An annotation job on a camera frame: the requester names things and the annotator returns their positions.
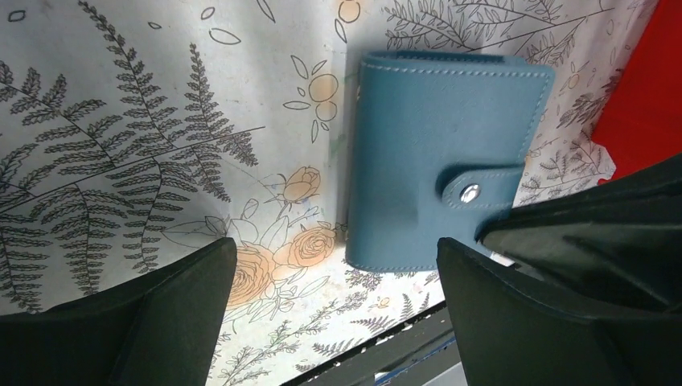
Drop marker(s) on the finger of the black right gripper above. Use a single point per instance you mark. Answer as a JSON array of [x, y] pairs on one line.
[[619, 242]]

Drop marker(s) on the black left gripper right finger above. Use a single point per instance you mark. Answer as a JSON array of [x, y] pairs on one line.
[[512, 329]]

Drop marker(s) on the blue leather card holder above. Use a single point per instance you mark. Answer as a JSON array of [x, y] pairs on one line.
[[439, 149]]

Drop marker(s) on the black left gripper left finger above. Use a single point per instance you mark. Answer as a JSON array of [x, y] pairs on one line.
[[158, 329]]

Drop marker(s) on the red bin left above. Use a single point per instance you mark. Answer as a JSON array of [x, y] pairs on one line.
[[641, 123]]

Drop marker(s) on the floral table mat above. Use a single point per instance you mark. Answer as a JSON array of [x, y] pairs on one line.
[[135, 132]]

